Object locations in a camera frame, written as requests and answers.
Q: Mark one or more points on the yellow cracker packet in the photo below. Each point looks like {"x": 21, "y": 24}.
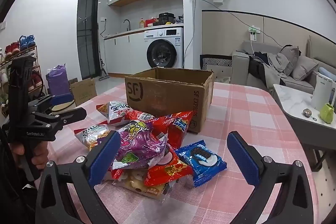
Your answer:
{"x": 133, "y": 180}

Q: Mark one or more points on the pink checkered tablecloth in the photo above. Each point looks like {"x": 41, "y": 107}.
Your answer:
{"x": 223, "y": 154}

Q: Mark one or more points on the marble coffee table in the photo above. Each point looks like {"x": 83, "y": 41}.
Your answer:
{"x": 304, "y": 119}

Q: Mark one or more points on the shoe rack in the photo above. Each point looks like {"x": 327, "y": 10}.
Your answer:
{"x": 20, "y": 58}

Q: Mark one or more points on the red white balloon bag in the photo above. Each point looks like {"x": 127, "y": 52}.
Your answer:
{"x": 169, "y": 168}

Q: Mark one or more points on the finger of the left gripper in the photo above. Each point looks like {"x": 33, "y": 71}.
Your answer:
{"x": 48, "y": 121}
{"x": 49, "y": 101}

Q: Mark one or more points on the person's left hand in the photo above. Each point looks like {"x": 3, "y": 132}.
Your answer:
{"x": 40, "y": 153}

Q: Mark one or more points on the red blue-label chip bag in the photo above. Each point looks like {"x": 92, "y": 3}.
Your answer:
{"x": 174, "y": 125}

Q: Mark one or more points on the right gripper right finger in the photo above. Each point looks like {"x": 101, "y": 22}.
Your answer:
{"x": 293, "y": 202}

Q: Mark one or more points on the black patterned pet fence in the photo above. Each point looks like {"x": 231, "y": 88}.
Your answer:
{"x": 220, "y": 65}

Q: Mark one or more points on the grey cushion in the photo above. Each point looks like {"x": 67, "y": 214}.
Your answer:
{"x": 303, "y": 68}

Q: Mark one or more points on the silver yellow snack bag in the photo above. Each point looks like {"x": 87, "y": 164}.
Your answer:
{"x": 91, "y": 136}

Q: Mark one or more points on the metal tea infuser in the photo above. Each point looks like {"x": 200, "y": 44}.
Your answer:
{"x": 308, "y": 114}

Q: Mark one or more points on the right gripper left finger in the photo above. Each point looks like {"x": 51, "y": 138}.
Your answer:
{"x": 54, "y": 201}

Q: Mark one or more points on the white red noodle snack bag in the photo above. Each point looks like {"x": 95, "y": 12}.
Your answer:
{"x": 115, "y": 112}

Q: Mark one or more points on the SF cardboard box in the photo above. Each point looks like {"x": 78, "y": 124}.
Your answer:
{"x": 162, "y": 91}

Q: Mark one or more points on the white kitchen cabinets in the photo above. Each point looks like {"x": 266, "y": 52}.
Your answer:
{"x": 126, "y": 54}

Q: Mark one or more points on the white electric kettle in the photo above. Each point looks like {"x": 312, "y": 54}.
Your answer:
{"x": 324, "y": 92}

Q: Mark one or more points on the grey sofa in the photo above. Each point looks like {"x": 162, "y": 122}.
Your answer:
{"x": 317, "y": 48}

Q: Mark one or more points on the blue Oreo packet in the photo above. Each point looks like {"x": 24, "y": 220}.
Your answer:
{"x": 205, "y": 163}

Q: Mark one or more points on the green mug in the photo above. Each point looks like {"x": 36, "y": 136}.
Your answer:
{"x": 327, "y": 113}

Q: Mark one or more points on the white washing machine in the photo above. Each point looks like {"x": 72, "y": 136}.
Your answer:
{"x": 165, "y": 47}

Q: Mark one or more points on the dark clothes on sofa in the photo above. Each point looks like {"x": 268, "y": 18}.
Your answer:
{"x": 269, "y": 68}

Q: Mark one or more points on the cardboard box on floor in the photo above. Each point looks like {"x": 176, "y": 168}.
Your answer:
{"x": 83, "y": 91}

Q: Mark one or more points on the purple snack bag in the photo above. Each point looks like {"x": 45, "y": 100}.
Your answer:
{"x": 140, "y": 148}

